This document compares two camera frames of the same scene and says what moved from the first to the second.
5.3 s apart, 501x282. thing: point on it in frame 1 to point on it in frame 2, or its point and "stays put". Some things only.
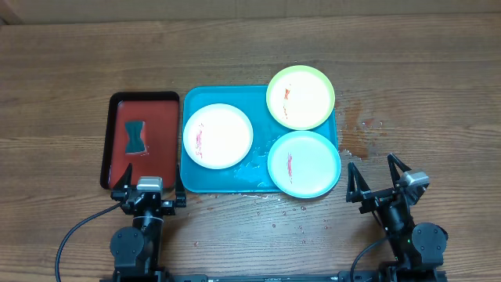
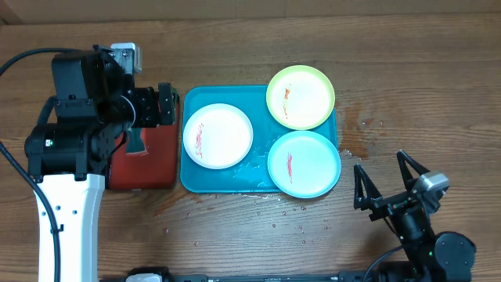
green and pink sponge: [135, 137] stays put
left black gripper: [120, 189] to [156, 114]
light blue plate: [304, 164] stays put
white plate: [218, 136] stays put
